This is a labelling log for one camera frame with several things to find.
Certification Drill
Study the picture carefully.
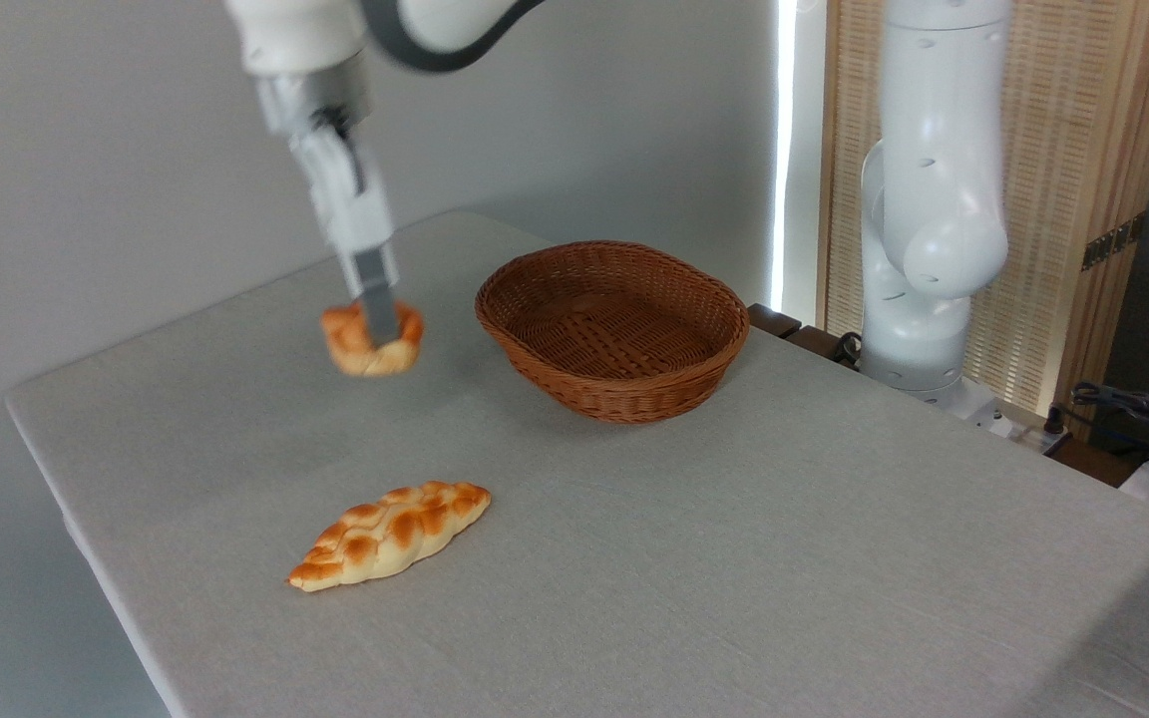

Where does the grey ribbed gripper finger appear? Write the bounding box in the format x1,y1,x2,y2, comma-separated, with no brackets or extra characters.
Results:
337,244,402,346

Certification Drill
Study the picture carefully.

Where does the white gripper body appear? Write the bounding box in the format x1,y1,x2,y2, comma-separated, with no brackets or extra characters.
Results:
288,122,397,257

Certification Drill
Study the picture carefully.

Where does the round golden bread bun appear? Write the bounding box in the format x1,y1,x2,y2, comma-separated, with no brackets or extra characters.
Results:
320,300,426,378

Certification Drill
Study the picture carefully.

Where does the long braided bread loaf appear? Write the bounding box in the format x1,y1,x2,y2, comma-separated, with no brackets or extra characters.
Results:
286,481,493,593

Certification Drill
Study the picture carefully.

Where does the brown wicker basket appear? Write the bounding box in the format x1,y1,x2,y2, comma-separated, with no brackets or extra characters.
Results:
475,240,751,426

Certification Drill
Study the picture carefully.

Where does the dark wooden side table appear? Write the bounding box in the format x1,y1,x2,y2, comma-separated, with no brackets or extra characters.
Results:
748,303,867,372

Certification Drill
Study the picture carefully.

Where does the grey tablecloth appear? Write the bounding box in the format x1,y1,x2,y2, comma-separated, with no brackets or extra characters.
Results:
4,209,1149,718

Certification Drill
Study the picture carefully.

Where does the wooden slatted folding screen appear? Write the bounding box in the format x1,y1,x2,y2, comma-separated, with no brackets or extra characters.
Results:
818,0,1149,442

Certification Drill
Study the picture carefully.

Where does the dark metal screen hinge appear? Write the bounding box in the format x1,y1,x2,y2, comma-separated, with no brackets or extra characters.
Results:
1080,213,1147,272

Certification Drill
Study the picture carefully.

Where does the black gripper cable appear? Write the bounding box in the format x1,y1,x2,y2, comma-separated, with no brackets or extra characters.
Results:
315,106,369,196

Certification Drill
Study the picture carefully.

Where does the black cable bundle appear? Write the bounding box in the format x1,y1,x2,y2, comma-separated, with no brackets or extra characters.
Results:
1070,381,1149,472

